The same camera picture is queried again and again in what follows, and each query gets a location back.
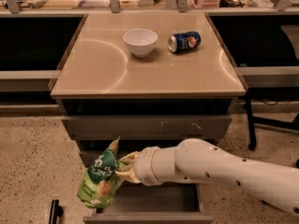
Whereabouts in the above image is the white bowl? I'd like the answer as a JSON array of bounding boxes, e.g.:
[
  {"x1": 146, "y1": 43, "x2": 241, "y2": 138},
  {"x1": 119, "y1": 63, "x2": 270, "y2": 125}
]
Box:
[{"x1": 123, "y1": 29, "x2": 158, "y2": 57}]

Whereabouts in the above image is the green rice chip bag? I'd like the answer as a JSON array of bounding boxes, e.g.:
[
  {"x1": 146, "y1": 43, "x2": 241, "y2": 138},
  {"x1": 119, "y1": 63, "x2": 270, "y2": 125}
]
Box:
[{"x1": 78, "y1": 138, "x2": 122, "y2": 208}]

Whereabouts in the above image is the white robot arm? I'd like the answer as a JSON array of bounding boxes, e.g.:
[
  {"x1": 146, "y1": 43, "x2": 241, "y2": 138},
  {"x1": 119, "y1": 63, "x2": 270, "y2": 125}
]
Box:
[{"x1": 116, "y1": 138, "x2": 299, "y2": 217}]

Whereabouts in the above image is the grey drawer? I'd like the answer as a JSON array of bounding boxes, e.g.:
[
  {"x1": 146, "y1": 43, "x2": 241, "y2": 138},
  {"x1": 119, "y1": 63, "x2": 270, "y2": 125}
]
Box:
[
  {"x1": 63, "y1": 115, "x2": 232, "y2": 141},
  {"x1": 82, "y1": 167, "x2": 215, "y2": 224},
  {"x1": 78, "y1": 149, "x2": 216, "y2": 169}
]

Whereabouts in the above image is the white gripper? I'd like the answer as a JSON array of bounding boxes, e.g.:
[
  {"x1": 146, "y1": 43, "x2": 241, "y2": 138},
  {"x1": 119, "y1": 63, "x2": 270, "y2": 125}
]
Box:
[{"x1": 116, "y1": 147, "x2": 162, "y2": 186}]

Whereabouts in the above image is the grey drawer cabinet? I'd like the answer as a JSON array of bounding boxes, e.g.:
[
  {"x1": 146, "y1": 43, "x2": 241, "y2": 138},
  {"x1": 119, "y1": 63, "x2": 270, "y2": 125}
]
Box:
[{"x1": 48, "y1": 10, "x2": 249, "y2": 224}]

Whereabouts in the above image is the middle grey drawer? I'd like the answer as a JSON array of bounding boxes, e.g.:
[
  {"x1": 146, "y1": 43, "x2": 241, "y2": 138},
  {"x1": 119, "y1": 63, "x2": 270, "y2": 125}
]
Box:
[{"x1": 78, "y1": 149, "x2": 216, "y2": 169}]

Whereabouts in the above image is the black object on floor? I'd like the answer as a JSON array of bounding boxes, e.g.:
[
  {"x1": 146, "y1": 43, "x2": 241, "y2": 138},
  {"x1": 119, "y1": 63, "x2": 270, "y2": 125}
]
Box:
[{"x1": 48, "y1": 200, "x2": 64, "y2": 224}]

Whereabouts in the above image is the black table leg with caster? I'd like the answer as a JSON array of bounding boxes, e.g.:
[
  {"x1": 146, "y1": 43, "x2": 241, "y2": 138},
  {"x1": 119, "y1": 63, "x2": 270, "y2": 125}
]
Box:
[{"x1": 245, "y1": 95, "x2": 256, "y2": 151}]

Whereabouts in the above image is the blue pepsi can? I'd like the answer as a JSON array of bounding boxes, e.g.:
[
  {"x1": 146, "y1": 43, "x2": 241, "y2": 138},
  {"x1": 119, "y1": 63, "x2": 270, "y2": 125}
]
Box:
[{"x1": 168, "y1": 31, "x2": 201, "y2": 53}]

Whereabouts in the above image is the top grey drawer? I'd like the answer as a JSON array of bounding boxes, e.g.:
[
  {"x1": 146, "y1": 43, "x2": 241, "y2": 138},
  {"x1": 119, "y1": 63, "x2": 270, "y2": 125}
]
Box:
[{"x1": 63, "y1": 115, "x2": 232, "y2": 141}]

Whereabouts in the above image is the bottom grey drawer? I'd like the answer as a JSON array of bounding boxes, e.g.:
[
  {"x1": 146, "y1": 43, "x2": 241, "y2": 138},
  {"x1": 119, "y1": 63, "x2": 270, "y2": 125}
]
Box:
[{"x1": 82, "y1": 167, "x2": 215, "y2": 224}]

